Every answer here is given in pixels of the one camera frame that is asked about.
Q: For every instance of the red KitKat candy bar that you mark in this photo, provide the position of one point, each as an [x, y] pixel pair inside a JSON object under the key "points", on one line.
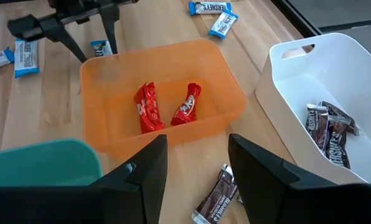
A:
{"points": [[186, 107], [148, 109]]}

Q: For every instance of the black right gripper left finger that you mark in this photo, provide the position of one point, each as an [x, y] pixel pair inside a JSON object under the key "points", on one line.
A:
{"points": [[110, 202]]}

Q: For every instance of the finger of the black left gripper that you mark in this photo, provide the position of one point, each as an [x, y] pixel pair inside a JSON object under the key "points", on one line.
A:
{"points": [[110, 21], [61, 34]]}

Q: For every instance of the black aluminium table frame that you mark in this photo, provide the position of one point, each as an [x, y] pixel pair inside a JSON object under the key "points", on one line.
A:
{"points": [[297, 17]]}

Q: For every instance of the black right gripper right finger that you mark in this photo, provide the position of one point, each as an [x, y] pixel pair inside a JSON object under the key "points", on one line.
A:
{"points": [[281, 199]]}

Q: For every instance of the teal plastic bin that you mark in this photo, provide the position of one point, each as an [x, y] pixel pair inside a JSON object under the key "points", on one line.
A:
{"points": [[42, 161]]}

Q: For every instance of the white plastic bin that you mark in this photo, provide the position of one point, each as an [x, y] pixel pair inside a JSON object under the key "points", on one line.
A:
{"points": [[328, 71]]}

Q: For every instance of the brown Hershey's candy bar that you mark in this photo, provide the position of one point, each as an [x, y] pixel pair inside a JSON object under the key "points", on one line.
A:
{"points": [[317, 124], [217, 196], [337, 149], [340, 113]]}

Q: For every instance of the blue white Hershey's candy bar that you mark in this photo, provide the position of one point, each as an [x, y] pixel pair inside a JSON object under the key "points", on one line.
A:
{"points": [[223, 25], [210, 7], [102, 48], [26, 59], [0, 58]]}

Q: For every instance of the orange translucent plastic bin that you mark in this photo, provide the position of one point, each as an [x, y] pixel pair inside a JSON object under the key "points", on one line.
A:
{"points": [[120, 93]]}

